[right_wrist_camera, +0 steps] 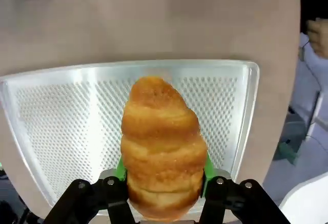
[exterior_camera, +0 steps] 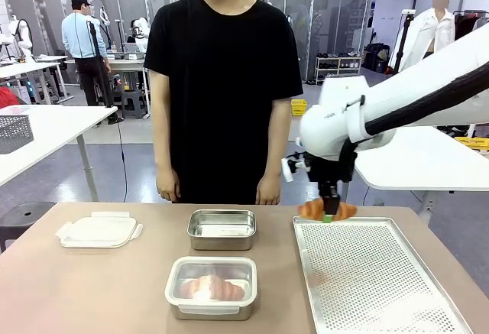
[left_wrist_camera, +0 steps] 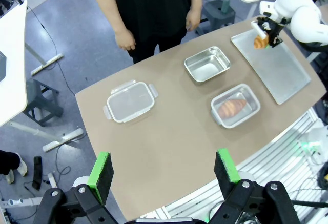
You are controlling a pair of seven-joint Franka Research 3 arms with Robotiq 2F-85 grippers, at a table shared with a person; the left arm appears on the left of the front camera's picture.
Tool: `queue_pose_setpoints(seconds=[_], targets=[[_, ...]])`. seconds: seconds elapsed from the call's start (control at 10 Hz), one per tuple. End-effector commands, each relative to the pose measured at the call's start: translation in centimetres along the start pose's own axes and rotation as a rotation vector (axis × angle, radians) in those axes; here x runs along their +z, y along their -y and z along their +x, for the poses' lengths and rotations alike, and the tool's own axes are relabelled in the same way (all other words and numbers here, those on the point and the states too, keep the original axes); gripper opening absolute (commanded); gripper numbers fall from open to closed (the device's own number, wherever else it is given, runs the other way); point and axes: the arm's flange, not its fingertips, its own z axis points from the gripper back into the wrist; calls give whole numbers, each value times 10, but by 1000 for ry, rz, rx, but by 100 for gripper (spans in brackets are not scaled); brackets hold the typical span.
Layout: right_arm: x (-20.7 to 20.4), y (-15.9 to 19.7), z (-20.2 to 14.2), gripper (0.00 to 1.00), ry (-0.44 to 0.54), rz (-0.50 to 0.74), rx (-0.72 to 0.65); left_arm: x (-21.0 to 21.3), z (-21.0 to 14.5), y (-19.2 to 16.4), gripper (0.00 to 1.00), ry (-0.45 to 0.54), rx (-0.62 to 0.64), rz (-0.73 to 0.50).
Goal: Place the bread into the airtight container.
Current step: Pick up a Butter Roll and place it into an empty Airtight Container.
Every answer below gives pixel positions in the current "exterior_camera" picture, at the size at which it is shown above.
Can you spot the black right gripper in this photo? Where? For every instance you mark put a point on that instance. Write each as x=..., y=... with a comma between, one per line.
x=324, y=171

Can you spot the golden croissant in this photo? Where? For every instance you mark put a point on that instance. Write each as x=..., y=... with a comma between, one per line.
x=311, y=209
x=217, y=288

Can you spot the large clear plastic lid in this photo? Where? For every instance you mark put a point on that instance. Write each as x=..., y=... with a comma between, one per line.
x=172, y=292

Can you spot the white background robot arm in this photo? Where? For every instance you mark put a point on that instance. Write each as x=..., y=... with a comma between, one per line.
x=139, y=34
x=21, y=36

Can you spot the person's left forearm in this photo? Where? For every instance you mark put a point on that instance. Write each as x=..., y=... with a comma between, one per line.
x=278, y=139

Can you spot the person's right forearm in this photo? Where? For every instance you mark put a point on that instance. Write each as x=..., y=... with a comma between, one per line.
x=160, y=124

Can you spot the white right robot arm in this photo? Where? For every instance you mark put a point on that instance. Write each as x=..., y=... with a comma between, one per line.
x=401, y=93

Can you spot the small steel container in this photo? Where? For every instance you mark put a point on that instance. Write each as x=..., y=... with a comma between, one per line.
x=221, y=231

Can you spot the large steel container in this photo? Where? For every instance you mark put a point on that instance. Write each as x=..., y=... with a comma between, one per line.
x=212, y=313

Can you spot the person's left hand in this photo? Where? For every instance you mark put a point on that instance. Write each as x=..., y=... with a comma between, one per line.
x=269, y=192

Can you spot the person's right hand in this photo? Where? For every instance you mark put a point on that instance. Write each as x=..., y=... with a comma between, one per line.
x=168, y=185

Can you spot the perforated metal baking tray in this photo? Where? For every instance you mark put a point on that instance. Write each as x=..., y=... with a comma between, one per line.
x=366, y=273

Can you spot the white shoe rack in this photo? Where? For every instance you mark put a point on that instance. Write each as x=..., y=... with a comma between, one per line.
x=338, y=68

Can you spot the person in black t-shirt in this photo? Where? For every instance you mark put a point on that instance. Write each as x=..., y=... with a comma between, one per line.
x=223, y=93

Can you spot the black luggage bags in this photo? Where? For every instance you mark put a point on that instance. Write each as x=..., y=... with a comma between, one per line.
x=377, y=59

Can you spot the yellow flat crate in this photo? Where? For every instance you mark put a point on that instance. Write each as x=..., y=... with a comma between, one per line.
x=473, y=143

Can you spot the mannequin with white shirt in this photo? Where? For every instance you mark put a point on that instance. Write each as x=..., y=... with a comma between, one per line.
x=431, y=36

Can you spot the grey step stool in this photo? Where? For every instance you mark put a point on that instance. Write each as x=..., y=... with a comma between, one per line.
x=133, y=102

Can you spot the clothes rack with dark garments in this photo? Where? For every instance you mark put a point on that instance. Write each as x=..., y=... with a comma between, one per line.
x=466, y=24

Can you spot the small clear plastic lid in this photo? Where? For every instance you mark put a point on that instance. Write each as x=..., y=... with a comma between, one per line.
x=99, y=231

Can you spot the white table with basket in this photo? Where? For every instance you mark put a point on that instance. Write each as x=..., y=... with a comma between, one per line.
x=57, y=127

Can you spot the man in light blue shirt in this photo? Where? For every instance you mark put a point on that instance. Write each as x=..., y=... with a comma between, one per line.
x=82, y=32

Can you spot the black round stool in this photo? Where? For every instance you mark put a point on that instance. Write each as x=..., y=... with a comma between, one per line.
x=23, y=215

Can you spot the grey mesh basket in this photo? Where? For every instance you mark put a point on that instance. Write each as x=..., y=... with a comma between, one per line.
x=13, y=133

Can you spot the white background desk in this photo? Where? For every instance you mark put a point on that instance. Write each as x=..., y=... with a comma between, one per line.
x=30, y=72

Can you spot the red object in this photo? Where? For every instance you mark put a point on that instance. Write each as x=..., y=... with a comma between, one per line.
x=7, y=97

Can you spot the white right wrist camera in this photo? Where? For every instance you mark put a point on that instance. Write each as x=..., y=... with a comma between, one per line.
x=287, y=169

